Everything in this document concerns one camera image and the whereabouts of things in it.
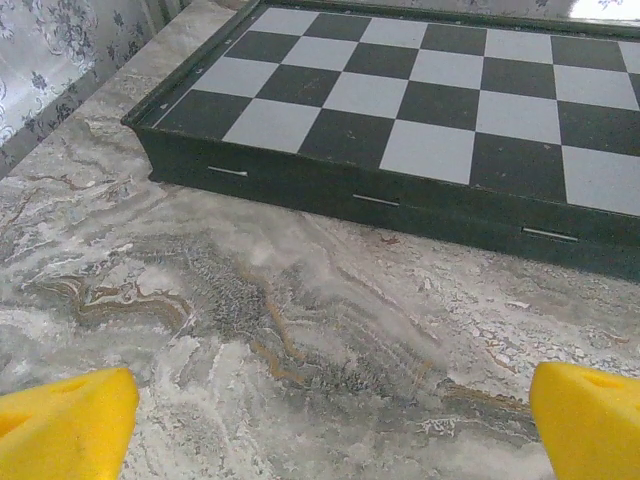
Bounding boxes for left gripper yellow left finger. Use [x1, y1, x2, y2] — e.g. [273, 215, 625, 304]
[0, 366, 141, 480]

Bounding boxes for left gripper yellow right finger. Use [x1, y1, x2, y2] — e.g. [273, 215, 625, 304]
[529, 362, 640, 480]

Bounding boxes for black grey chessboard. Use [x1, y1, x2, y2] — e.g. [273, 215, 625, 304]
[121, 0, 640, 282]

